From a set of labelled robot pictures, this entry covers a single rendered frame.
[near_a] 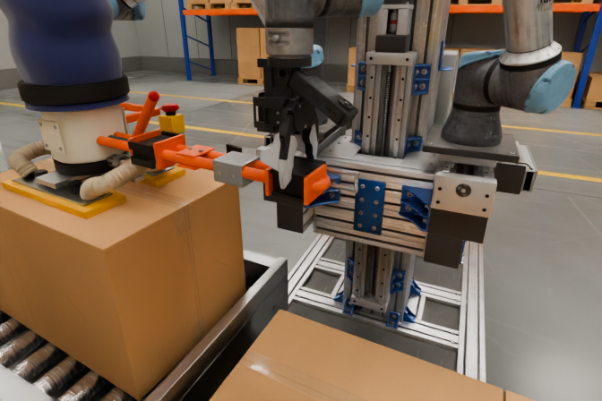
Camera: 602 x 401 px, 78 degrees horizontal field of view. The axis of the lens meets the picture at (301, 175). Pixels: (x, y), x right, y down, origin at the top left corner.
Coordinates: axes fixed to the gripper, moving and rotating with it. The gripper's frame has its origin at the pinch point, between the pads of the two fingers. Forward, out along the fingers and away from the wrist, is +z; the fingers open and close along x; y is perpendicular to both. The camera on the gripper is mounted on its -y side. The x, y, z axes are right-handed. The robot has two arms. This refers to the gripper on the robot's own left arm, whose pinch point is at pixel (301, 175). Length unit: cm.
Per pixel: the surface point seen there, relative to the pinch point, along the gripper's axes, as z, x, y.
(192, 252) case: 26.1, -0.4, 30.1
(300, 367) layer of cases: 54, -6, 3
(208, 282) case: 37.6, -4.5, 30.1
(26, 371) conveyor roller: 54, 28, 62
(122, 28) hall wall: -14, -704, 972
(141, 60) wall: 77, -742, 957
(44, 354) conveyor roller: 54, 23, 62
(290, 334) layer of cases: 54, -13, 11
